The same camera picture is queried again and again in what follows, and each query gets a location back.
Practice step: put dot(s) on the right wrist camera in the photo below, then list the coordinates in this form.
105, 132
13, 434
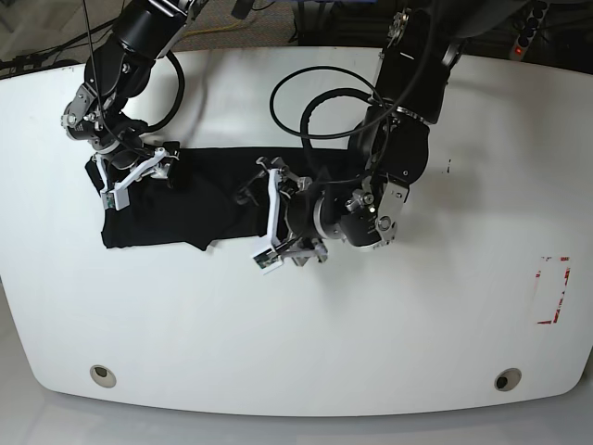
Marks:
115, 199

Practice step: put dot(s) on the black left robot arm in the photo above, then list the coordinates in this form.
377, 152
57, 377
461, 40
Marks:
360, 202

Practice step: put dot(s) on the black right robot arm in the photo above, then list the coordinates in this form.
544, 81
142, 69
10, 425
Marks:
118, 71

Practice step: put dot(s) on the left table cable grommet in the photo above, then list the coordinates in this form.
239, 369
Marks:
102, 376

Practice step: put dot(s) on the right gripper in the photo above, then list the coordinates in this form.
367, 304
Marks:
112, 165

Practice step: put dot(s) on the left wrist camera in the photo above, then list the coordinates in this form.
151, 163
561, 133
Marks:
268, 261

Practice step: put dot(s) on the table cable grommet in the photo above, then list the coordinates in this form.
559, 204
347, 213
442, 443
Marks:
508, 380
102, 376

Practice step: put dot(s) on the black T-shirt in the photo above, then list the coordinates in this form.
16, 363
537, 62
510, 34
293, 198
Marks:
204, 211

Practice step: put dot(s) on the right table cable grommet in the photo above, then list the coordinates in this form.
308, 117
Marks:
508, 380

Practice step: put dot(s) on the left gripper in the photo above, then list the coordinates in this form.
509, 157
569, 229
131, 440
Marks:
289, 229

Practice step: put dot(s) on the red tape rectangle marking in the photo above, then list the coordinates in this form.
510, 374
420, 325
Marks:
552, 278

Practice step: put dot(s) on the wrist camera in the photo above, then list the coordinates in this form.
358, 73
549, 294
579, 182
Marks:
115, 199
268, 261

